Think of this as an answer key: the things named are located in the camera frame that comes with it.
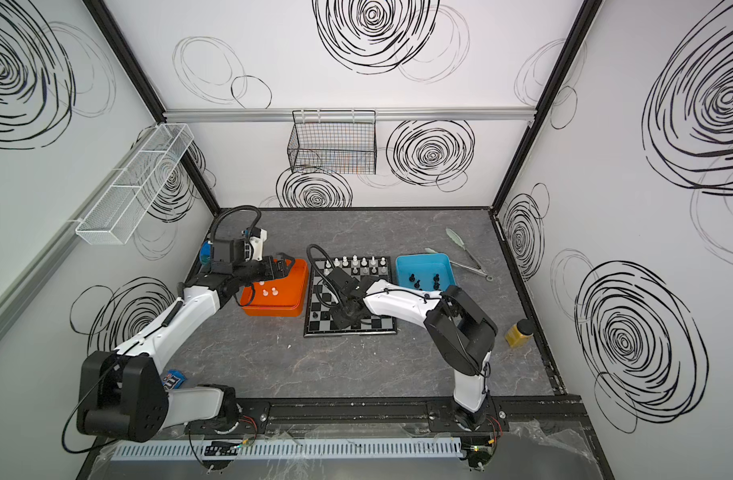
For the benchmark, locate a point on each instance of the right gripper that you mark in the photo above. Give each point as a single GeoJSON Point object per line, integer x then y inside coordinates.
{"type": "Point", "coordinates": [347, 309]}

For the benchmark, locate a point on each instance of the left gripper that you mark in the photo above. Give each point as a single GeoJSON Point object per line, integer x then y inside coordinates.
{"type": "Point", "coordinates": [269, 267]}

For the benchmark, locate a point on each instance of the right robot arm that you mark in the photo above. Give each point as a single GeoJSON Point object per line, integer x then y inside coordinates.
{"type": "Point", "coordinates": [462, 332]}

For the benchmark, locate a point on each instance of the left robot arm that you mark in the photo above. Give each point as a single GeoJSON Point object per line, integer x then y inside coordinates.
{"type": "Point", "coordinates": [122, 396]}

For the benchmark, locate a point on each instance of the chess board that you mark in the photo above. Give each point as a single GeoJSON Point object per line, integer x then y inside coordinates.
{"type": "Point", "coordinates": [317, 320]}

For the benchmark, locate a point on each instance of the orange tray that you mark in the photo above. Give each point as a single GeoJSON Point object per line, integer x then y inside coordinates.
{"type": "Point", "coordinates": [258, 300]}

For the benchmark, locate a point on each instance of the blue lidded cup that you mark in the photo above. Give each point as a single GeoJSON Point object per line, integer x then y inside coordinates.
{"type": "Point", "coordinates": [205, 255]}

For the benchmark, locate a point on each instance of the blue tray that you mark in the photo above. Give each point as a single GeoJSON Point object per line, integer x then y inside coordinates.
{"type": "Point", "coordinates": [427, 272]}

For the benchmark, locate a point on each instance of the candy packet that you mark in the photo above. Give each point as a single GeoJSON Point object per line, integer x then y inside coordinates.
{"type": "Point", "coordinates": [173, 379]}

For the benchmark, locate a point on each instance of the yellow bottle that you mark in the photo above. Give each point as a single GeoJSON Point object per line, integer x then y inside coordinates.
{"type": "Point", "coordinates": [520, 333]}

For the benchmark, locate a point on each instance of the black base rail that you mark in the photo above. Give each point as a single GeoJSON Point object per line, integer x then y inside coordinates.
{"type": "Point", "coordinates": [439, 413]}

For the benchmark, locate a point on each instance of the black wire basket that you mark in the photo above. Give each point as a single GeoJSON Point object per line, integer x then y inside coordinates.
{"type": "Point", "coordinates": [339, 141]}

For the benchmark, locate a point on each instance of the white cable duct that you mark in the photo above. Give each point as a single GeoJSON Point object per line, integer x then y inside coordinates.
{"type": "Point", "coordinates": [290, 449]}

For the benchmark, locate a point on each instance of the white wire shelf basket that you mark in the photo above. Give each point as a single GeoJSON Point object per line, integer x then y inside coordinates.
{"type": "Point", "coordinates": [151, 183]}

